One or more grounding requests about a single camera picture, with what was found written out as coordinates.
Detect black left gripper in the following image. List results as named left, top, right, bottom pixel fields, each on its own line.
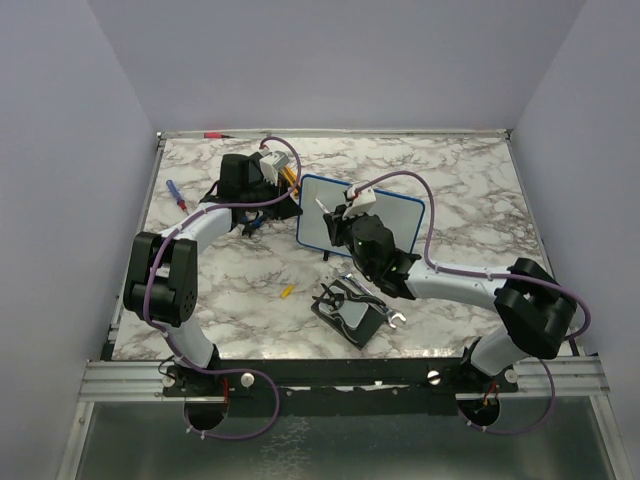
left=241, top=173, right=303, bottom=220

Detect yellow capped white marker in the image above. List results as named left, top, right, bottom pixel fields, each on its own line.
left=315, top=198, right=330, bottom=214

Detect blue framed whiteboard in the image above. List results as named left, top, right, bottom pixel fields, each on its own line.
left=296, top=174, right=428, bottom=258

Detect yellow marker cap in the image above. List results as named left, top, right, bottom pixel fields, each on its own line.
left=281, top=285, right=295, bottom=299

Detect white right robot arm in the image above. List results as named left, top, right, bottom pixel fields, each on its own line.
left=320, top=205, right=577, bottom=391

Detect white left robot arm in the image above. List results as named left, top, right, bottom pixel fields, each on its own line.
left=123, top=148, right=302, bottom=395

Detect yellow pencil behind whiteboard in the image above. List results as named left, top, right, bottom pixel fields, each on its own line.
left=281, top=166, right=300, bottom=199

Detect chrome combination wrench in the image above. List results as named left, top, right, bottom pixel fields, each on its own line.
left=333, top=267, right=406, bottom=330

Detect blue red screwdriver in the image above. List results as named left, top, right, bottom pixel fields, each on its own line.
left=166, top=180, right=188, bottom=213

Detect blue handled cutting pliers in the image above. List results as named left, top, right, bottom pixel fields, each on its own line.
left=240, top=211, right=269, bottom=238

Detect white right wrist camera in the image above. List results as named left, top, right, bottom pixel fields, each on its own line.
left=342, top=184, right=376, bottom=220

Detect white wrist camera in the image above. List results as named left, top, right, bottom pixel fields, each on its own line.
left=342, top=184, right=376, bottom=220
left=259, top=151, right=290, bottom=185

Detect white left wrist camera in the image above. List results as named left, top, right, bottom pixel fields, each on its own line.
left=259, top=151, right=290, bottom=185

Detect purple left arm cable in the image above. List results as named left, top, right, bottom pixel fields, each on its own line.
left=143, top=137, right=301, bottom=444

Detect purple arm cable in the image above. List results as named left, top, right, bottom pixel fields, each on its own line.
left=347, top=170, right=594, bottom=436
left=143, top=137, right=301, bottom=444

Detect black grey wire stripper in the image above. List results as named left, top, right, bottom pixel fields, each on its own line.
left=311, top=280, right=390, bottom=349

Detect black network switch box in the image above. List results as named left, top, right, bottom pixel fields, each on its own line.
left=311, top=279, right=391, bottom=350

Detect red marker on rail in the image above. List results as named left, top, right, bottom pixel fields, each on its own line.
left=203, top=132, right=234, bottom=139

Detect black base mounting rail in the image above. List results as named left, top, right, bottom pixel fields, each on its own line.
left=163, top=357, right=518, bottom=417

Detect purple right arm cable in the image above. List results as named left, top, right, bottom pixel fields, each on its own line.
left=347, top=170, right=594, bottom=436

